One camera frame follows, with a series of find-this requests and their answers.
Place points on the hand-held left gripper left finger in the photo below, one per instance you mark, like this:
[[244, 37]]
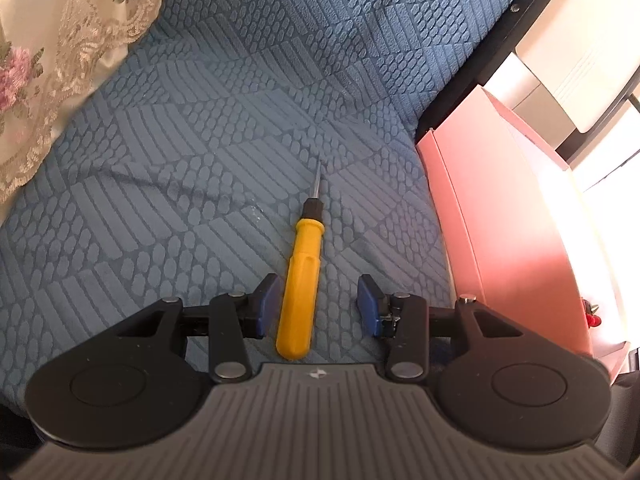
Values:
[[265, 307]]

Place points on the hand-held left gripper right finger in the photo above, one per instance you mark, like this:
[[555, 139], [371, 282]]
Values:
[[367, 305]]

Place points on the yellow screwdriver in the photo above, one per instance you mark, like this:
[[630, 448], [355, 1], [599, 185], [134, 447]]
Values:
[[300, 285]]

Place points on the pink box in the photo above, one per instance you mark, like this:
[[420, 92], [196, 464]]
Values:
[[500, 210]]

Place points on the black and red figurine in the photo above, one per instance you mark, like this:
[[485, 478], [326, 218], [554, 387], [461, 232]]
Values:
[[593, 316]]

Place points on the blue textured sofa cover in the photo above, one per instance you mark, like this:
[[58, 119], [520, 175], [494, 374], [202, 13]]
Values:
[[225, 135]]

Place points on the floral lace pillow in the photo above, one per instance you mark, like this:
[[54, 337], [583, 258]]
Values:
[[55, 50]]

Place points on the white cabinet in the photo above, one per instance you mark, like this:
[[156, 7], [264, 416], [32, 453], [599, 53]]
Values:
[[585, 50]]

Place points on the black sofa frame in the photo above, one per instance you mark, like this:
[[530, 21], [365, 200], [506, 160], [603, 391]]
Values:
[[500, 35]]

